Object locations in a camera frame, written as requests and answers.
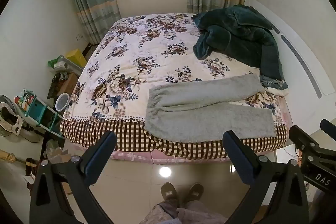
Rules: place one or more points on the brown cardboard box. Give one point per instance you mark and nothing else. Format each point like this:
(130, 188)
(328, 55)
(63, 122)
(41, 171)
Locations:
(68, 83)

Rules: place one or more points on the grey tray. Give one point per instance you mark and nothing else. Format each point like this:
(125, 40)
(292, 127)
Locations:
(71, 66)

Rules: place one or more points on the person's slipper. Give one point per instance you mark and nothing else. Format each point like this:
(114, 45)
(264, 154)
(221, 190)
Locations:
(194, 192)
(169, 193)

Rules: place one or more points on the teal shelf rack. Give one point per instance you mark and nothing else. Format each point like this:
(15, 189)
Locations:
(39, 111)

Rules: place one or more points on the grey fluffy pants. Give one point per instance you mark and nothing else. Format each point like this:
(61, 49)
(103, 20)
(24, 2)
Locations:
(199, 111)

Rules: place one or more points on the floral checked blanket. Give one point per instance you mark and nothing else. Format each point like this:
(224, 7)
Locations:
(136, 56)

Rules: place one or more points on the bed with pink sheet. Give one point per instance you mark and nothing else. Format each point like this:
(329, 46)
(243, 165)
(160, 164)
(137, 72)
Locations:
(168, 159)

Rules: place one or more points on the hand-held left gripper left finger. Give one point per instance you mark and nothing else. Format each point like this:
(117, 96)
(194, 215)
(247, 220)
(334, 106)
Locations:
(101, 158)

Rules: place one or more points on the person's left slipper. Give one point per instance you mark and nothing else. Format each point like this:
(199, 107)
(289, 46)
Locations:
(169, 193)

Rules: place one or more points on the white headboard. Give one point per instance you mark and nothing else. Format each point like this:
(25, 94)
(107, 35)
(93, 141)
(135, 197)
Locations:
(302, 37)

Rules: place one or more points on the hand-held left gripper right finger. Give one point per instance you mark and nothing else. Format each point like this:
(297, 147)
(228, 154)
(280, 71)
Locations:
(237, 158)

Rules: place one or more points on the standing fan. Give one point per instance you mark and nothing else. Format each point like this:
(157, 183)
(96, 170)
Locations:
(8, 119)

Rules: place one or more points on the wall socket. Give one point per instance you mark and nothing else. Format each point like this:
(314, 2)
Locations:
(79, 37)

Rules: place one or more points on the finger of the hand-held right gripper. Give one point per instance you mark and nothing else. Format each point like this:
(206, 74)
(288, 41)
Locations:
(302, 137)
(329, 128)

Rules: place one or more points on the green plastic bag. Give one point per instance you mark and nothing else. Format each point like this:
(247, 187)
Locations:
(54, 62)

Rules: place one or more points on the person's right slipper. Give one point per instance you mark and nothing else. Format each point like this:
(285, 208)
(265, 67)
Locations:
(194, 192)

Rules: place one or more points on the yellow box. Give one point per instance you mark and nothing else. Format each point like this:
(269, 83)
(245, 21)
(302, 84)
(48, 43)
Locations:
(77, 57)

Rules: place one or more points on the dark green quilt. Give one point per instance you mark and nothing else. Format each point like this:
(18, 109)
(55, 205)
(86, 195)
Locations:
(236, 37)

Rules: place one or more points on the white bucket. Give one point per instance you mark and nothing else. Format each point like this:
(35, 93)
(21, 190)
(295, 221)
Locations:
(62, 102)

